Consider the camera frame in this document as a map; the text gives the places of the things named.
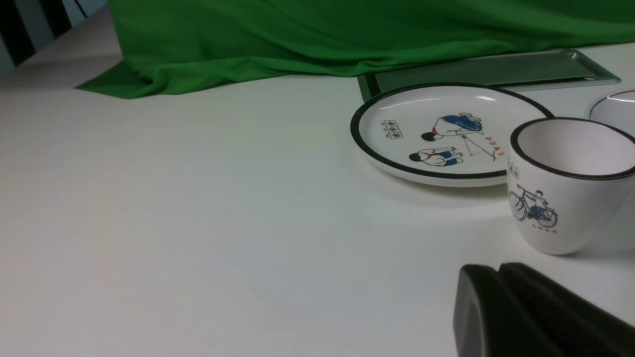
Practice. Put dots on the white black-rimmed bicycle cup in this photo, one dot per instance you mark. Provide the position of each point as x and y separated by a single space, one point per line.
566 179

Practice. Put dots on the green backdrop cloth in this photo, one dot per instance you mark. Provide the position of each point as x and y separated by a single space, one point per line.
173 47

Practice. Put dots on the pale blue bowl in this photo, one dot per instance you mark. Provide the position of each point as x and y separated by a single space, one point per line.
616 110

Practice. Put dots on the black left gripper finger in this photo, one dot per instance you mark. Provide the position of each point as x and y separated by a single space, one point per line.
516 311

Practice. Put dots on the white illustrated black-rimmed plate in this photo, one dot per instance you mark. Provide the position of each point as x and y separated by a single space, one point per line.
443 134

